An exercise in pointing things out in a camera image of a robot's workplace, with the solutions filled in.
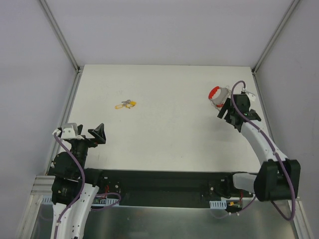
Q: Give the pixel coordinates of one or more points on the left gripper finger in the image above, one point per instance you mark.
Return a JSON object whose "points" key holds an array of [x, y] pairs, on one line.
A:
{"points": [[98, 134], [79, 129]]}

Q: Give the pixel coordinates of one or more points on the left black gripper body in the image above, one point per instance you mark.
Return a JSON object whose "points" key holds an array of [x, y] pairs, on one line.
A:
{"points": [[87, 140]]}

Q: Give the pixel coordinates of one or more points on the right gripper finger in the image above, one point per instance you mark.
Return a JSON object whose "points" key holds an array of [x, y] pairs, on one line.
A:
{"points": [[224, 112], [230, 113]]}

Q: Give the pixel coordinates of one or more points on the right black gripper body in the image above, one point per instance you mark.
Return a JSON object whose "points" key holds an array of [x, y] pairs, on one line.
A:
{"points": [[228, 113]]}

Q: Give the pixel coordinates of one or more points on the red handled key organizer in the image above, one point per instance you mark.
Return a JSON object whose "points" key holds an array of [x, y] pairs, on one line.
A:
{"points": [[218, 96]]}

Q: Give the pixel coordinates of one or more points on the key with yellow window tag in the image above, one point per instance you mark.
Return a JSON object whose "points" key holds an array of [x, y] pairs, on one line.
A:
{"points": [[122, 105]]}

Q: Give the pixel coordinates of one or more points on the key with solid yellow tag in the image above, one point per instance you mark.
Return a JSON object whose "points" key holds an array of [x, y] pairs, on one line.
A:
{"points": [[127, 101]]}

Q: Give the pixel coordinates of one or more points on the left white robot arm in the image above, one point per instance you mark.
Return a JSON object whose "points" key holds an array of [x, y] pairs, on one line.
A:
{"points": [[74, 187]]}

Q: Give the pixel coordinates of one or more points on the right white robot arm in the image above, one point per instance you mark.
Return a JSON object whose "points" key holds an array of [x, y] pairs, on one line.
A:
{"points": [[278, 177]]}

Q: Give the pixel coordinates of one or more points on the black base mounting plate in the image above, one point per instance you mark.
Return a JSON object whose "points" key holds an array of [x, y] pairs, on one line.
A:
{"points": [[162, 188]]}

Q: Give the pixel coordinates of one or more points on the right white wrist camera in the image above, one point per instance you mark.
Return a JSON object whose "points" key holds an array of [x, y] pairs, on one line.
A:
{"points": [[251, 96]]}

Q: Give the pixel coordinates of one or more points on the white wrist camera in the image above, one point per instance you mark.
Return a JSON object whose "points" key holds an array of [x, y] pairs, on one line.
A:
{"points": [[68, 131], [251, 96]]}

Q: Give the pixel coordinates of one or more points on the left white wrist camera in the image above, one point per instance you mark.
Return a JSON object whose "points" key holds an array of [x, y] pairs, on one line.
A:
{"points": [[68, 131]]}

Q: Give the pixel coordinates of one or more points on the right aluminium table rail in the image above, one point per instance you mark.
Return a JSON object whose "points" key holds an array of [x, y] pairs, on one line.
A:
{"points": [[263, 107]]}

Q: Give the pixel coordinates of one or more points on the aluminium table rail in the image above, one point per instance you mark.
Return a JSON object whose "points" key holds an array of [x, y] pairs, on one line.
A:
{"points": [[66, 111], [263, 107]]}

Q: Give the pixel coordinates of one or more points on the left aluminium table rail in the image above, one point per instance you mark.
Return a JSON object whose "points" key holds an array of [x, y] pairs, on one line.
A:
{"points": [[66, 111]]}

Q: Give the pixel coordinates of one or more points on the front aluminium extrusion rail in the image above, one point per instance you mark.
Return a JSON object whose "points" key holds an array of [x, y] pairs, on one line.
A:
{"points": [[43, 185]]}

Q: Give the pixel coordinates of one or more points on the left white cable duct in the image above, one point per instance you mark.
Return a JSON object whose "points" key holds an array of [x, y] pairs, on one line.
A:
{"points": [[97, 202]]}

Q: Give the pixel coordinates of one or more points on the white cable duct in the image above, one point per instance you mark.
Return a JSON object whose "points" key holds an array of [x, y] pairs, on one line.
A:
{"points": [[97, 202], [218, 205]]}

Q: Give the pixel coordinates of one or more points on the right white cable duct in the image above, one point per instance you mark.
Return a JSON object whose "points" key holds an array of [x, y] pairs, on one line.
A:
{"points": [[218, 205]]}

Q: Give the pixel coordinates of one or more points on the left aluminium frame post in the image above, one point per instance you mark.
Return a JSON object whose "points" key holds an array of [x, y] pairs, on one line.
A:
{"points": [[59, 34]]}

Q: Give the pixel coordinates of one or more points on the aluminium frame post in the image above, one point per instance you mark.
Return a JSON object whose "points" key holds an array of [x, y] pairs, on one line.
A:
{"points": [[276, 34], [59, 34]]}

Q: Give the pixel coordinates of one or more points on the right aluminium frame post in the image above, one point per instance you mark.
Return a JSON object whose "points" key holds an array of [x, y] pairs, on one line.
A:
{"points": [[276, 34]]}

